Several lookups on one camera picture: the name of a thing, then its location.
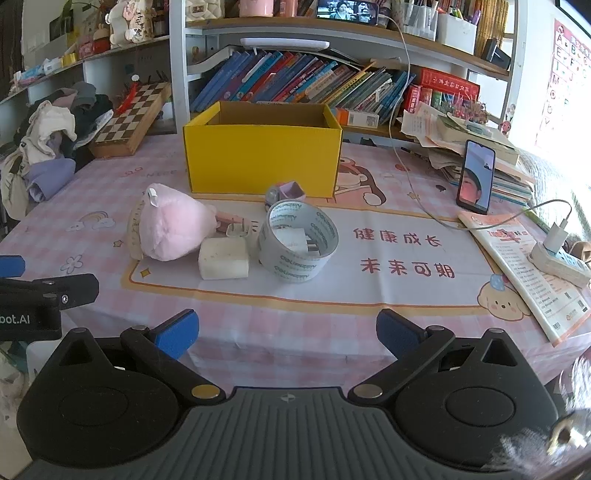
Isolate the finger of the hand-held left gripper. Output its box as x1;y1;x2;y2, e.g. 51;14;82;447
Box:
0;255;27;278
32;273;100;311

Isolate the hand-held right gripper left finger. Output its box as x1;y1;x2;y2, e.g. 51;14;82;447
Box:
51;309;227;407

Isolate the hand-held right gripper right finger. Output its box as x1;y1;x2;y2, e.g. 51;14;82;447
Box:
347;309;532;407

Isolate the white foam block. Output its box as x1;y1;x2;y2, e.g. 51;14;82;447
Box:
198;237;251;280

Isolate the pink plush toy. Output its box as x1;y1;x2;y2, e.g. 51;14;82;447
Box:
127;183;218;263

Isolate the clear tape roll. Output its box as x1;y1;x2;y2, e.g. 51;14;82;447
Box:
257;200;339;283

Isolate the grey purple toy truck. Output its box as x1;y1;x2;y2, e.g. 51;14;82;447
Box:
265;181;306;211

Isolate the yellow cardboard box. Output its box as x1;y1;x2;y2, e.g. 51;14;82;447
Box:
182;102;343;198

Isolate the pink printed tablecloth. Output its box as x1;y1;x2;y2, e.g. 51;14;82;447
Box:
0;134;591;418

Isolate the white folding plug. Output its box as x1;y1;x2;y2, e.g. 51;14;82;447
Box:
225;223;258;241

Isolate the pile of clothes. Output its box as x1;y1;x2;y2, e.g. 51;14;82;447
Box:
0;82;114;222

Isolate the white charger adapter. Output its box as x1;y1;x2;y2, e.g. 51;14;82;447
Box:
278;227;322;257

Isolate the orange white booklet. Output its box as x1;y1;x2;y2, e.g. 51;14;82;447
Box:
458;213;591;348

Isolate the black smartphone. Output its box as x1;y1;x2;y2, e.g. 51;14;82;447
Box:
456;140;497;215

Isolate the white power strip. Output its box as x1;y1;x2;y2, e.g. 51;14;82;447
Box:
527;241;591;288

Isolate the wooden chessboard box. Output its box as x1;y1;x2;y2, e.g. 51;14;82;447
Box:
88;82;172;158

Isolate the red tassel ornament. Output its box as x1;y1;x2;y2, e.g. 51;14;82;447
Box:
115;74;142;116

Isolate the stack of books and papers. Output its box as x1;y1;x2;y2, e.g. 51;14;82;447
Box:
399;104;537;207

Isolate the white side shelf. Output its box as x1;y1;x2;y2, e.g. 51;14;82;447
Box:
0;34;171;136

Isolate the white orange small box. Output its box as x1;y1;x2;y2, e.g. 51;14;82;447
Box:
336;107;380;129

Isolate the red dictionary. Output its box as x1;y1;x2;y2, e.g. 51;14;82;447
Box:
410;67;481;116

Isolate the cream plush decoration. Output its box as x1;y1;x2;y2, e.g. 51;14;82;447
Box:
105;0;158;45

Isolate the row of books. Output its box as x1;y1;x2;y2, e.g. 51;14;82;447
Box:
190;48;416;116

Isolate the white pen holder box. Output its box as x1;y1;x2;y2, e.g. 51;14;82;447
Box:
436;11;478;55

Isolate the white light bar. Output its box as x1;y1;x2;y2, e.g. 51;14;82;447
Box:
240;38;331;49

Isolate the white pen cup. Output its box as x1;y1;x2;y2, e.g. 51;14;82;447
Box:
401;0;438;40

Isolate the smartphone showing video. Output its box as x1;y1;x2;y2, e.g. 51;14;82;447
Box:
316;0;382;25

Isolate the pink tin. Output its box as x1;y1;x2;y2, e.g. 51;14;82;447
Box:
239;0;299;18

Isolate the white wall charger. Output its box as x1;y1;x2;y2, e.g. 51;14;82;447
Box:
544;222;570;253

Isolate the fluffy metal ring charm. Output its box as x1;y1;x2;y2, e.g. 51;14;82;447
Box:
499;406;591;468

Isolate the long white charging cable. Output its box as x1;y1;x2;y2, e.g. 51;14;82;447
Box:
387;17;468;230

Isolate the short white cable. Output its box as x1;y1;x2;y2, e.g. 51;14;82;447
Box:
522;199;574;228

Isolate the alphabet wall poster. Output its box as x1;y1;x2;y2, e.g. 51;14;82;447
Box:
536;18;591;149

